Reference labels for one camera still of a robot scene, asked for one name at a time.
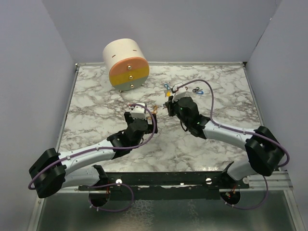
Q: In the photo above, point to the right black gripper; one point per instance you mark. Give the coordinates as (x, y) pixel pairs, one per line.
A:
(170, 105)

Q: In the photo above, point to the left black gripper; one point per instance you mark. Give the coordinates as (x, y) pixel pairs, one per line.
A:
(152, 128)

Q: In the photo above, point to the blue S carabiner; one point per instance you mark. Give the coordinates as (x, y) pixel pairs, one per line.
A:
(167, 86)

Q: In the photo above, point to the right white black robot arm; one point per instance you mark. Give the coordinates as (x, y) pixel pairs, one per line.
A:
(263, 152)

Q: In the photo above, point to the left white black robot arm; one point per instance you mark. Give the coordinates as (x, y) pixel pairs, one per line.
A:
(51, 170)

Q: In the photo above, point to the orange S carabiner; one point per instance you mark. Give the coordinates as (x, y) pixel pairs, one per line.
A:
(155, 109)

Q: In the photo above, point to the round three-drawer storage box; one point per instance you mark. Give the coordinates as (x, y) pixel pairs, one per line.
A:
(126, 65)

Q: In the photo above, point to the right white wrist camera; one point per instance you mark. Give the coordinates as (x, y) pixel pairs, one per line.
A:
(179, 91)

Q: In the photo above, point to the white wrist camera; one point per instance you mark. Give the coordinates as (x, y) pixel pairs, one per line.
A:
(179, 91)
(139, 112)

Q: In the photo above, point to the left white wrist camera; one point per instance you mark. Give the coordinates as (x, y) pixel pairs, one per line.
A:
(139, 112)

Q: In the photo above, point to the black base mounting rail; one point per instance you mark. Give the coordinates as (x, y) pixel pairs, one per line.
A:
(163, 185)

